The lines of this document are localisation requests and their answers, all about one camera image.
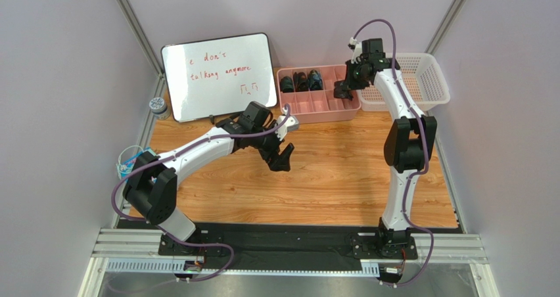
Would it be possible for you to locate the pink divided organizer box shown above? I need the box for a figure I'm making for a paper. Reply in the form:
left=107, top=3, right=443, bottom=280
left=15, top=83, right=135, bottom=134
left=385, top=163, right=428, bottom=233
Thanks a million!
left=276, top=64, right=362, bottom=124

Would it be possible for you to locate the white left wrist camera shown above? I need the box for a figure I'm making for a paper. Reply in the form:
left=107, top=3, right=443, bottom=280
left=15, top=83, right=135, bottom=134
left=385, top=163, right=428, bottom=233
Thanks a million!
left=274, top=104, right=300, bottom=141

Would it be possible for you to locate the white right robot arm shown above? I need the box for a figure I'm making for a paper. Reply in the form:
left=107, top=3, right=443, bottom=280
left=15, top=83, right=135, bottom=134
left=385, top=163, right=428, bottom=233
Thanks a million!
left=333, top=38, right=437, bottom=258

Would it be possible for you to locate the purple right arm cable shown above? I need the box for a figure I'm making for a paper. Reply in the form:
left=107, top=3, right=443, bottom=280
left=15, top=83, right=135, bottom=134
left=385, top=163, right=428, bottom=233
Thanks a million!
left=350, top=18, right=435, bottom=288

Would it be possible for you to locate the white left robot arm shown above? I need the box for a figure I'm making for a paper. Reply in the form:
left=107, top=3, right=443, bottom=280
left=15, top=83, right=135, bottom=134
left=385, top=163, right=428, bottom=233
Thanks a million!
left=120, top=101, right=300, bottom=247

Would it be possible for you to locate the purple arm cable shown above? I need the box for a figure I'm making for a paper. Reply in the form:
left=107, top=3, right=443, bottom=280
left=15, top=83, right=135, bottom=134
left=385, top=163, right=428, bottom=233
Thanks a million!
left=110, top=103, right=291, bottom=285
left=350, top=18, right=435, bottom=288

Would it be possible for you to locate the white plastic mesh basket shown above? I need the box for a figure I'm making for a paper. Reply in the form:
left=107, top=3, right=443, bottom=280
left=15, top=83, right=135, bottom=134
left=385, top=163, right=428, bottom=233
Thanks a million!
left=356, top=53, right=450, bottom=112

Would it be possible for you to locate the aluminium frame rail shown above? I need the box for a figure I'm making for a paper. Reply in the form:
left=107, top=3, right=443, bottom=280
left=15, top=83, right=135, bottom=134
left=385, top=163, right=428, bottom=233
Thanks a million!
left=78, top=229, right=500, bottom=296

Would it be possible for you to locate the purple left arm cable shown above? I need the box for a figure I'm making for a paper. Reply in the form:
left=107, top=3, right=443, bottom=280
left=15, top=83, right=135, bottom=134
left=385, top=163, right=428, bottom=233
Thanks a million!
left=110, top=103, right=291, bottom=285

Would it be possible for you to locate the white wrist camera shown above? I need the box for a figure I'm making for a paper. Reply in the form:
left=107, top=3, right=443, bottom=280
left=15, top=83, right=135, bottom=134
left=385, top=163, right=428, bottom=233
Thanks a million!
left=348, top=37, right=363, bottom=64
left=274, top=104, right=300, bottom=141

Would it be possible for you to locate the rolled dark tie left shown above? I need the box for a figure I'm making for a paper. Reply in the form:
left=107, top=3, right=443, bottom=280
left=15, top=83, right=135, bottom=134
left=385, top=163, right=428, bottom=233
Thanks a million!
left=279, top=76, right=295, bottom=93

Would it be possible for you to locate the whiteboard with red writing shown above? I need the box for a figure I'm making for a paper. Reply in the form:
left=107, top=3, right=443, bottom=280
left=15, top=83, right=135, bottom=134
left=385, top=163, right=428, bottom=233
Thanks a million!
left=160, top=33, right=278, bottom=122

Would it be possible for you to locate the rolled blue tie right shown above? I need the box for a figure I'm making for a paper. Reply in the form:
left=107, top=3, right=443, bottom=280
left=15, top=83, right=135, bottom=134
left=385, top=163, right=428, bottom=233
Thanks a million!
left=308, top=69, right=323, bottom=91

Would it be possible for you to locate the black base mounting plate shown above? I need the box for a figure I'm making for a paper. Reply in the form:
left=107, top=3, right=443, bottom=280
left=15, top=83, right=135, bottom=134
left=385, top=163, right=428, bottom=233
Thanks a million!
left=116, top=219, right=463, bottom=271

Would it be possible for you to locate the small white patterned jar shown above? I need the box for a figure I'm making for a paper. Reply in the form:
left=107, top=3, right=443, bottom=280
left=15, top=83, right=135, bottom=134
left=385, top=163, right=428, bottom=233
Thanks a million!
left=149, top=97, right=171, bottom=120

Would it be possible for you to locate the blue snack box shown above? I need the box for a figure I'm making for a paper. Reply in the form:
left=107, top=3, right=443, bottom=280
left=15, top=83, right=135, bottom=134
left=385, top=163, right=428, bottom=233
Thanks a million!
left=115, top=145, right=154, bottom=179

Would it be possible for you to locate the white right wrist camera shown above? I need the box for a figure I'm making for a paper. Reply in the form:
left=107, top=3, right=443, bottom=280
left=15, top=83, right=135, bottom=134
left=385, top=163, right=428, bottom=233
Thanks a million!
left=348, top=37, right=363, bottom=64

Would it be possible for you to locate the rolled dark tie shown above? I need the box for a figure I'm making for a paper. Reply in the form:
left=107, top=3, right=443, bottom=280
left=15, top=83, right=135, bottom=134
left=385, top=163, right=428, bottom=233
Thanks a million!
left=292, top=72, right=309, bottom=92
left=279, top=76, right=295, bottom=93

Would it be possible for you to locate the rolled dark tie middle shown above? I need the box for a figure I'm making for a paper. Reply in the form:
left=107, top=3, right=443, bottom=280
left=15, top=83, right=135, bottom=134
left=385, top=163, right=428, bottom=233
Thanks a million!
left=292, top=72, right=309, bottom=92

